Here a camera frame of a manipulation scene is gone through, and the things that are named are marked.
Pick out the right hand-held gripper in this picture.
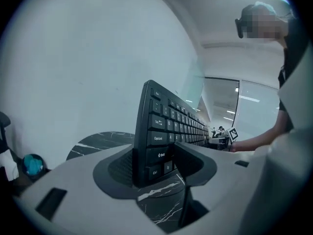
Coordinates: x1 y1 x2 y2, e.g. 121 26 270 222
212 127 240 152

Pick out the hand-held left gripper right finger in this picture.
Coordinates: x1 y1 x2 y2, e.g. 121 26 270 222
171 141 260 235

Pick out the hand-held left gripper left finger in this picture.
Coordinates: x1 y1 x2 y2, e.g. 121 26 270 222
13 143 170 235

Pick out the black keyboard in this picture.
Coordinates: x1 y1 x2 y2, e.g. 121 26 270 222
132 79 210 188

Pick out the person's right forearm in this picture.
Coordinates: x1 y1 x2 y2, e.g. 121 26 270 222
230 120 283 153

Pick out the black trash bin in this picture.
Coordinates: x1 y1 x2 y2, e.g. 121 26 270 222
22 153 51 184

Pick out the crumpled blue plastic bag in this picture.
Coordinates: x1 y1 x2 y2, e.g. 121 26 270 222
24 154 44 175

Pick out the white paper sheet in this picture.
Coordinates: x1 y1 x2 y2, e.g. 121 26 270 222
0 150 20 181

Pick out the black mesh office chair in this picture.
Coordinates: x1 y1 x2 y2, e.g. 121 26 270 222
0 111 32 196

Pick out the person's head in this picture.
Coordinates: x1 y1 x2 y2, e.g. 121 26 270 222
240 1 294 45

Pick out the black head-worn camera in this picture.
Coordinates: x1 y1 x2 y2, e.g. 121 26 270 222
234 18 245 39

